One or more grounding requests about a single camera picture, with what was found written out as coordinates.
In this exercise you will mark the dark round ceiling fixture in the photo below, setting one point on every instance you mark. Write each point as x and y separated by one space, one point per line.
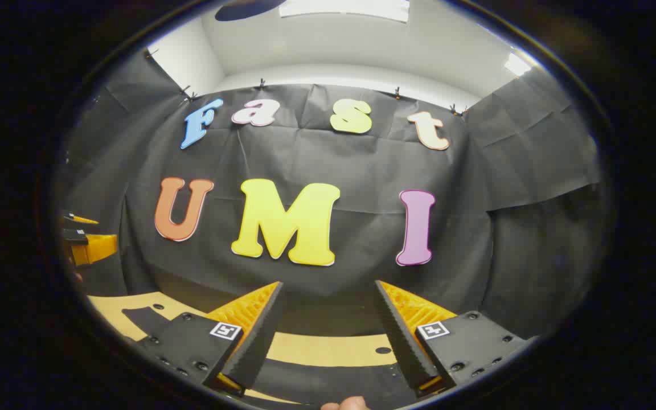
245 8

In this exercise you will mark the dark grey jeans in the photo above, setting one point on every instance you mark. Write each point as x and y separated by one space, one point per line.
333 382

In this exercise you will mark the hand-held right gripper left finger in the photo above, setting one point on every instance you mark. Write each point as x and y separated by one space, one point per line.
257 347

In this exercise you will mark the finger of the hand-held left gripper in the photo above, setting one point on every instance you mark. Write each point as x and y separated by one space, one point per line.
82 218
100 249

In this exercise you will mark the small bright ceiling light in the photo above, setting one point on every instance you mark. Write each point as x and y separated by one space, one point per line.
517 65

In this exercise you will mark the white ceiling light panel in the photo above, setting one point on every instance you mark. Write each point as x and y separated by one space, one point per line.
345 9

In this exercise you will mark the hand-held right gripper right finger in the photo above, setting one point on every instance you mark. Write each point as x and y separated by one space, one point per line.
405 347

